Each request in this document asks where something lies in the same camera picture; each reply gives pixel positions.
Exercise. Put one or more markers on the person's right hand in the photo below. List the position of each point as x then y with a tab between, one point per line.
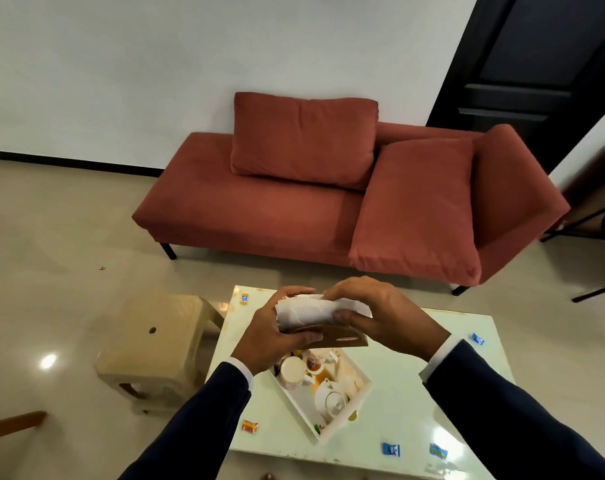
392	319

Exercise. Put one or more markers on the person's left hand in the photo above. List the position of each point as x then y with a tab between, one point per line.
257	339

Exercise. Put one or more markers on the white floral mug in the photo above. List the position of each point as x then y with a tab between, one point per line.
292	372
325	354

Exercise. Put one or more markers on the white printed tray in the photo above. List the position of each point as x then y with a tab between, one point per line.
302	409

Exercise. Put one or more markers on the orange candy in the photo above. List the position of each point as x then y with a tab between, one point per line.
250	426

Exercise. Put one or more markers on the person's left forearm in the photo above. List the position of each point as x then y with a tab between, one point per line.
192	434

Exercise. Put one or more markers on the person's right forearm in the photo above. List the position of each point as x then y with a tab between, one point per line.
507	424

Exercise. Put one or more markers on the white coffee table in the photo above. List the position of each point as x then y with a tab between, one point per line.
407	394

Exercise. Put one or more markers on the beige plastic stool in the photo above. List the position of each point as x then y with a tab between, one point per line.
152	354

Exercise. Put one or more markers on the red sofa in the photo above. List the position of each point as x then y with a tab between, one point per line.
232	204

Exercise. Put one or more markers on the wide red cushion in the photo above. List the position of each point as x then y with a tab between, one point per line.
302	139

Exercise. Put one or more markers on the black metal folding table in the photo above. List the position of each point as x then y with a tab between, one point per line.
597	291

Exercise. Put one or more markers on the black door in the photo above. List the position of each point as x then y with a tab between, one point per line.
547	39

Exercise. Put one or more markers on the brown wooden furniture frame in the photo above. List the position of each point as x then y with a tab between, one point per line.
12	425

